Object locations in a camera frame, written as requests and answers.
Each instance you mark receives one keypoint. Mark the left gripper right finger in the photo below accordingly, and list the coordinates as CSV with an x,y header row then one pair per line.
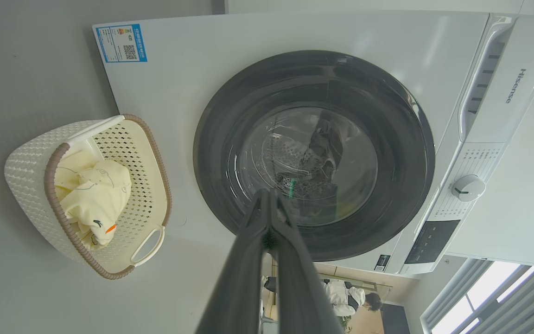
x,y
297,287

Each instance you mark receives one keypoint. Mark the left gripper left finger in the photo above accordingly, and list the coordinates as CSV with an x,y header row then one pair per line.
x,y
244,278

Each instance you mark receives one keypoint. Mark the glass washing machine door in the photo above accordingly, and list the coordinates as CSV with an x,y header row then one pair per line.
x,y
230,116

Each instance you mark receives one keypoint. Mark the cream garment with carrot print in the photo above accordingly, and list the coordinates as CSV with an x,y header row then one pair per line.
x,y
95,195

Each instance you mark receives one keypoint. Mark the black and white energy label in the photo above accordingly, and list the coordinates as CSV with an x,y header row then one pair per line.
x,y
382,262

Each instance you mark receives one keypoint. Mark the perforated steel washer drum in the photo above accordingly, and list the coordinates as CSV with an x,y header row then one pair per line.
x,y
290,153

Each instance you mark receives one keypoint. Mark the black washing machine control panel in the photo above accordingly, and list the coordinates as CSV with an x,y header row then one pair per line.
x,y
431,241

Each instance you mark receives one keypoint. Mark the white front-load washing machine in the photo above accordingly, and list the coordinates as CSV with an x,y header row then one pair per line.
x,y
179,116

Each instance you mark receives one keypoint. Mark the person in white jacket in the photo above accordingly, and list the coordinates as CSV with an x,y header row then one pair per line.
x,y
341,297

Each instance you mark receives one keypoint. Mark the white program dial knob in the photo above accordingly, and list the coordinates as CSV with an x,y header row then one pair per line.
x,y
468,188

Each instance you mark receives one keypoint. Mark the cream perforated laundry basket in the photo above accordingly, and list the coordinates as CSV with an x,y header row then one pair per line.
x,y
26,171

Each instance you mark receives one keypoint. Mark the blue energy label sticker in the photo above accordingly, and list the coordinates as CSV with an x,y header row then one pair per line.
x,y
121,43

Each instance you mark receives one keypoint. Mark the white detergent drawer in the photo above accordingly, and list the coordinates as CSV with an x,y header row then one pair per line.
x,y
512,83

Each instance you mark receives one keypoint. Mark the window with grey frame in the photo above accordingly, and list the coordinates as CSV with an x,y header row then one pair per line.
x,y
480,283

